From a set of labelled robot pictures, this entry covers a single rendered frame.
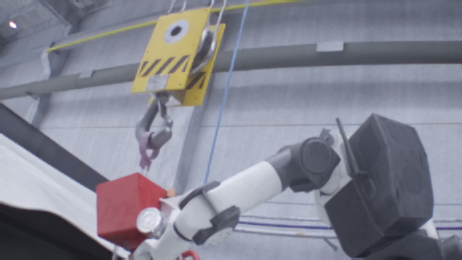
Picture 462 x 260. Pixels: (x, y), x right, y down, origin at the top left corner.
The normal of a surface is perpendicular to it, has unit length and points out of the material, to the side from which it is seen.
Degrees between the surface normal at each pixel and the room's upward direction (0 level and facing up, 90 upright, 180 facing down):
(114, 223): 90
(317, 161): 97
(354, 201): 111
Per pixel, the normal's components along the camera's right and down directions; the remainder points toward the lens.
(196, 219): -0.01, -0.49
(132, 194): -0.45, -0.44
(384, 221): -0.69, 0.15
